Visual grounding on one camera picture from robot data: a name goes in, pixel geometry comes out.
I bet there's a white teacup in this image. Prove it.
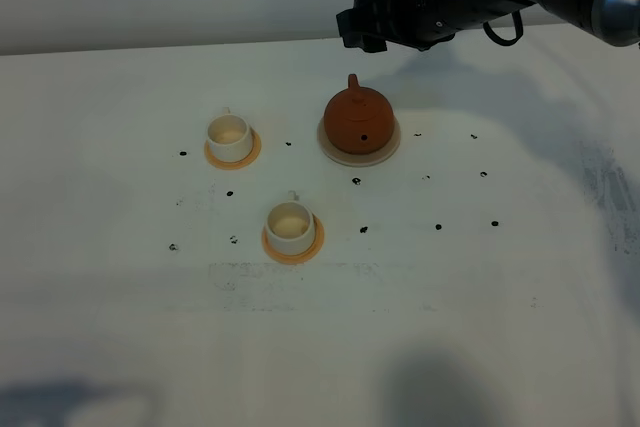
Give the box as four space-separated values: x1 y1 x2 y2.
265 191 316 256
207 108 253 163

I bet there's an orange coaster near centre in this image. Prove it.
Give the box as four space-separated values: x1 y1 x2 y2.
261 216 325 265

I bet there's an orange coaster far left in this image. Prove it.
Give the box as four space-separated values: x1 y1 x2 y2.
203 130 262 170

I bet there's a white teacup far left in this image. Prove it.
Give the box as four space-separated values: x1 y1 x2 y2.
207 108 253 163

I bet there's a white teacup near centre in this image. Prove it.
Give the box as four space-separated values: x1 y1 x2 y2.
265 191 316 256

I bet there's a brown clay teapot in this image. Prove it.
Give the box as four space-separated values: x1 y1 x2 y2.
323 74 395 155

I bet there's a beige round teapot saucer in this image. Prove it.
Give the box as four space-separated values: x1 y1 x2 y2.
317 119 401 168

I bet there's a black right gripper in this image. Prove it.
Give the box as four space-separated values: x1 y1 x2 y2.
336 0 500 52

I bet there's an orange coaster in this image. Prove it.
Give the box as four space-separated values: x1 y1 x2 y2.
203 130 262 170
261 216 325 265

